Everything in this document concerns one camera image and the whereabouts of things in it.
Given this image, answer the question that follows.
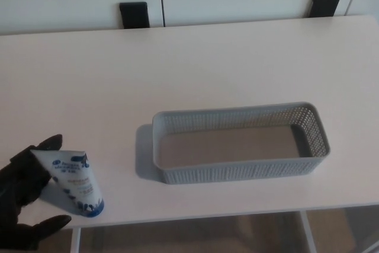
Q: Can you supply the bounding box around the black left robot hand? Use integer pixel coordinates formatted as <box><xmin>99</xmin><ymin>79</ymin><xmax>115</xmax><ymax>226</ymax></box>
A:
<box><xmin>0</xmin><ymin>134</ymin><xmax>72</xmax><ymax>253</ymax></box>

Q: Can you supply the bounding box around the white blue shampoo tube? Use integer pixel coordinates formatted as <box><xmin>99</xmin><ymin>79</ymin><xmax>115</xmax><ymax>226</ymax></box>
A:
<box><xmin>30</xmin><ymin>149</ymin><xmax>105</xmax><ymax>217</ymax></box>

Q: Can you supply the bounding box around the grey perforated plastic basket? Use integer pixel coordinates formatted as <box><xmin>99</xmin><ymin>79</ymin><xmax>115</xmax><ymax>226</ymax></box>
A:
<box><xmin>152</xmin><ymin>101</ymin><xmax>330</xmax><ymax>185</ymax></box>

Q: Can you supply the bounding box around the white table frame leg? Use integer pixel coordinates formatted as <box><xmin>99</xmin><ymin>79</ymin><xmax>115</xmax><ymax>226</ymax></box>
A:
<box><xmin>298</xmin><ymin>210</ymin><xmax>317</xmax><ymax>253</ymax></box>
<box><xmin>70</xmin><ymin>226</ymin><xmax>82</xmax><ymax>253</ymax></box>

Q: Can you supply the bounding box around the left black table bracket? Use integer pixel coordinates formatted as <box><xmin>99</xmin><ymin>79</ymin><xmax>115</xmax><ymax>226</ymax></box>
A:
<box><xmin>119</xmin><ymin>2</ymin><xmax>150</xmax><ymax>30</ymax></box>

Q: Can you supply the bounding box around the black table bracket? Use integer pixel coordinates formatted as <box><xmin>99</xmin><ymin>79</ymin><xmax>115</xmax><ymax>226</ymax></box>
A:
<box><xmin>119</xmin><ymin>2</ymin><xmax>150</xmax><ymax>30</ymax></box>
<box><xmin>309</xmin><ymin>0</ymin><xmax>342</xmax><ymax>18</ymax></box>

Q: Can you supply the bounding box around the right black table bracket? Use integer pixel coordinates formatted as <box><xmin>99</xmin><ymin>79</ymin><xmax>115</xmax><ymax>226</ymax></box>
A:
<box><xmin>309</xmin><ymin>0</ymin><xmax>342</xmax><ymax>18</ymax></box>

